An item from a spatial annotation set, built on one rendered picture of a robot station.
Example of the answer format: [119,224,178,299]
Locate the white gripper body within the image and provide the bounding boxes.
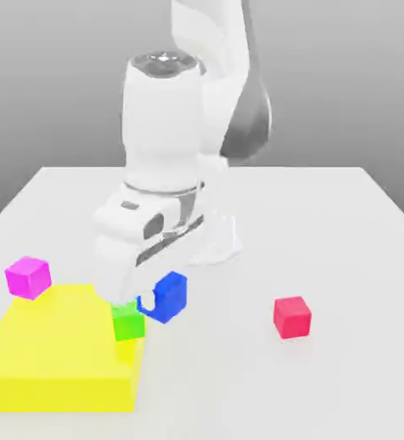
[91,213,207,305]

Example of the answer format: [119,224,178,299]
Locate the small green cube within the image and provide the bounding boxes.
[111,301,147,342]

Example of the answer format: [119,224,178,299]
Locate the small blue cube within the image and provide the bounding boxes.
[136,270,188,325]

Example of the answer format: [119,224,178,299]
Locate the small magenta cube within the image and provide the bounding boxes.
[3,255,53,302]

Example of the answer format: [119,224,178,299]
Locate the small red cube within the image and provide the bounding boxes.
[272,296,314,340]

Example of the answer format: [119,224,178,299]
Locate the large yellow box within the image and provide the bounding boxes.
[0,283,148,414]

